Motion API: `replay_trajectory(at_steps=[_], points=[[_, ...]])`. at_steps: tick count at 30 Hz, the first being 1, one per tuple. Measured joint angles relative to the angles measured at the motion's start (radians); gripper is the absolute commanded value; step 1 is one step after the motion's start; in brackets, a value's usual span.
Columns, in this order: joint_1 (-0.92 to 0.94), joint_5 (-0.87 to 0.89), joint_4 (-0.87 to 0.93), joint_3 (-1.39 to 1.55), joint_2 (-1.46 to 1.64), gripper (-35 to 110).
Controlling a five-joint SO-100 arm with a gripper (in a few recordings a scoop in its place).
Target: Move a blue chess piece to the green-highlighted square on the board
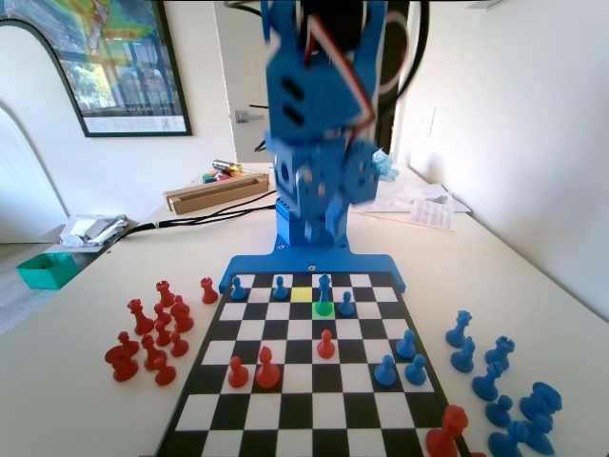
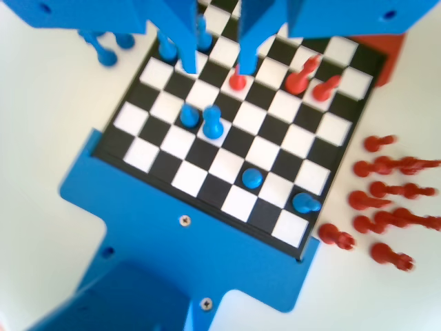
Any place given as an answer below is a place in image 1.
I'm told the white arched panel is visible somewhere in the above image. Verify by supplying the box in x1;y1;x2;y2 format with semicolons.
0;18;88;245

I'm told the blue chess king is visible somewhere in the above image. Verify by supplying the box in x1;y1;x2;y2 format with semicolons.
315;272;335;318

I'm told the blue white mesh bundle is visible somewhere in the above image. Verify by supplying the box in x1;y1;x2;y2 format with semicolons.
375;148;401;185

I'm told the blue chess queen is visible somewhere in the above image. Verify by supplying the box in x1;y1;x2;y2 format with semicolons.
444;309;474;348

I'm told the brown cardboard box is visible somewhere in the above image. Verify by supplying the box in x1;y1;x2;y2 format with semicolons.
163;171;271;216

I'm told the coloured marker set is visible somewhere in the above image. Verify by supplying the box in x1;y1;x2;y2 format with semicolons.
202;170;249;186

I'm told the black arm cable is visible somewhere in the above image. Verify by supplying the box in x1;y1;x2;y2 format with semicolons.
393;0;432;99

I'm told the printed paper sheet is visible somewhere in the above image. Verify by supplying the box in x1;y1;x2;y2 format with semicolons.
407;198;458;233

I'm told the green plastic bin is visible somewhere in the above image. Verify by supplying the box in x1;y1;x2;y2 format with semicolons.
15;251;82;291

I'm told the black white chessboard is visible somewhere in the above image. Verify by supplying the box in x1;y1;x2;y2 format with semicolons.
154;271;473;457

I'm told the blue base plate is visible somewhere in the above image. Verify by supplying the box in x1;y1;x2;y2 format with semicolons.
219;235;408;294

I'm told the clear plastic bag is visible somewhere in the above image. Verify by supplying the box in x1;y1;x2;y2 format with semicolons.
365;180;454;213

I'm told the large red piece front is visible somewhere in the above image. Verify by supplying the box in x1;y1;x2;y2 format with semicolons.
424;404;470;457

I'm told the black table cable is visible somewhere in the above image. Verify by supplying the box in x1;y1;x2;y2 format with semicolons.
159;209;261;228
111;187;280;242

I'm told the framed map poster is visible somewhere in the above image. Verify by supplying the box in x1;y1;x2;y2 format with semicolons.
0;0;193;139

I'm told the red chess bishop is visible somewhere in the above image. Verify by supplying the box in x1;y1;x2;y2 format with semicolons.
141;334;169;372
255;347;282;389
169;294;195;334

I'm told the red chess queen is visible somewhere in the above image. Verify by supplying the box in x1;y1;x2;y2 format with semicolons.
127;298;155;336

